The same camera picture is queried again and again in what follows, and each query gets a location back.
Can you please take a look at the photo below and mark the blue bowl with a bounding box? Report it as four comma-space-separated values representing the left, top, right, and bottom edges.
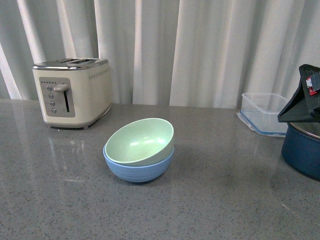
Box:
102, 145, 175, 183

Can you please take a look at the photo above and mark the cream toaster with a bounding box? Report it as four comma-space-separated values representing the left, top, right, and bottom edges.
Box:
32, 58, 112, 128

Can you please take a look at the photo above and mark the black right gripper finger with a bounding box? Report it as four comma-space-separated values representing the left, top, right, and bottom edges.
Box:
277, 64, 320, 123

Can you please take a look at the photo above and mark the green bowl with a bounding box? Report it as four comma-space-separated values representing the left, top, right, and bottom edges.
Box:
104, 118, 175, 167

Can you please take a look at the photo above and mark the dark blue saucepan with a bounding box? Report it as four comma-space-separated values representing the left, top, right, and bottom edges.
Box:
281, 122, 320, 181

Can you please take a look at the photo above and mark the white curtain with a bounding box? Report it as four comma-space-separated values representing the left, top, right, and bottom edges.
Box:
0, 0, 320, 108

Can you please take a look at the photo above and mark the clear plastic food container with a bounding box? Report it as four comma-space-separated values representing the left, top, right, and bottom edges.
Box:
237, 93, 289, 137

